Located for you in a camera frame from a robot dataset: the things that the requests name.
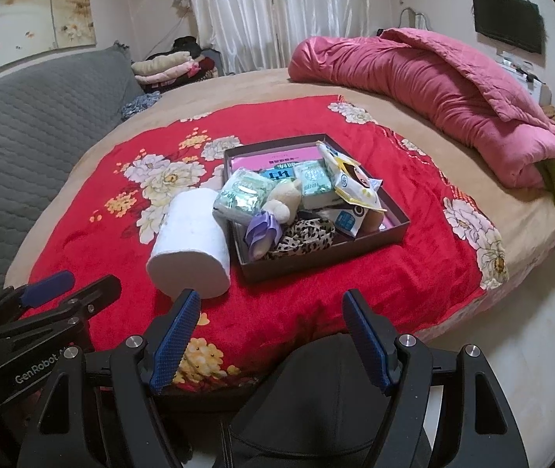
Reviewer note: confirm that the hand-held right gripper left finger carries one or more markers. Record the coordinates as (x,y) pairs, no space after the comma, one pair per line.
(175,341)

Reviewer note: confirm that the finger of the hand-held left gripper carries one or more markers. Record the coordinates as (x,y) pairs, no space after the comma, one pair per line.
(48,285)
(97,292)

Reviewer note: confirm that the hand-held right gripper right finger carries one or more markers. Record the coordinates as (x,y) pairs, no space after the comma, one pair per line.
(362,336)

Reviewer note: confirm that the white toilet paper roll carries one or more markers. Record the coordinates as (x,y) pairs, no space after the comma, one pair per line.
(189,243)

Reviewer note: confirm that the shallow brown cardboard box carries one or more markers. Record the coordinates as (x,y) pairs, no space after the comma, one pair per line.
(297,262)

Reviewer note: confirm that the leopard print scarf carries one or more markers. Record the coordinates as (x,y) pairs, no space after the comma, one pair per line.
(301,239)

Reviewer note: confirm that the blue white wipes packet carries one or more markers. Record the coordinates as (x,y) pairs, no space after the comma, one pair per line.
(350,219)

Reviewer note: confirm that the yellow white mask packet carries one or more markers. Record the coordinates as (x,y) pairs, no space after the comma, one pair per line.
(355,180)

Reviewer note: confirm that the beige bear plush purple dress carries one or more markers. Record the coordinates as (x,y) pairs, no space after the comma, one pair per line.
(282,200)

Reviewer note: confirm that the pale shiny tissue pack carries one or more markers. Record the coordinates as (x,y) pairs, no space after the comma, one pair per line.
(243,195)

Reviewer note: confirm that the thick green tissue pack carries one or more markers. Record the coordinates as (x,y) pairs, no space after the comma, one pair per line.
(312,183)

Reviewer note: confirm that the red floral blanket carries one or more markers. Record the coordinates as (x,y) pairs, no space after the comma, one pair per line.
(111,243)

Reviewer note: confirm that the black garment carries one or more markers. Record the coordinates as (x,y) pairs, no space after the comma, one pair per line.
(316,399)

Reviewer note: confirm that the grey quilted headboard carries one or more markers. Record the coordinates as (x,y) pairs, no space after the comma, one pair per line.
(24,156)

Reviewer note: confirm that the blue grey patterned cloth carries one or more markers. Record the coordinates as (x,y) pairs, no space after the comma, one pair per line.
(141,105)

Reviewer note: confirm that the pink and blue book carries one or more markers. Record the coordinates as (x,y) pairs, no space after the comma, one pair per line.
(253,162)

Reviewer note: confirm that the folded beige pink clothes pile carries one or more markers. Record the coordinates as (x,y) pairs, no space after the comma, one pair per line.
(160,66)

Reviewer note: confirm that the beige bed sheet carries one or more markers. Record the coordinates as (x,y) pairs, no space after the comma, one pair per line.
(258,87)

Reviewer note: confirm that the pink quilt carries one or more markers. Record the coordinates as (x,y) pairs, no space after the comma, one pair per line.
(428,83)

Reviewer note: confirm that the black bag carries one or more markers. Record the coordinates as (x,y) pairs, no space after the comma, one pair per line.
(187,46)

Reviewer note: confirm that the white tv shelf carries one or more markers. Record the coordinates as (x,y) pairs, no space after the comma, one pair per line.
(521,66)

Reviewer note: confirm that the white curtain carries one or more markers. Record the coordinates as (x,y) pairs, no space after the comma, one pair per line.
(267,9)

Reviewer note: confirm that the floral wall painting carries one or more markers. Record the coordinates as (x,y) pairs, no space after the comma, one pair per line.
(38,5)

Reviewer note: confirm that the black wall television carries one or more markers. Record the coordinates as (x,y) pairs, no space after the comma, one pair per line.
(506,19)

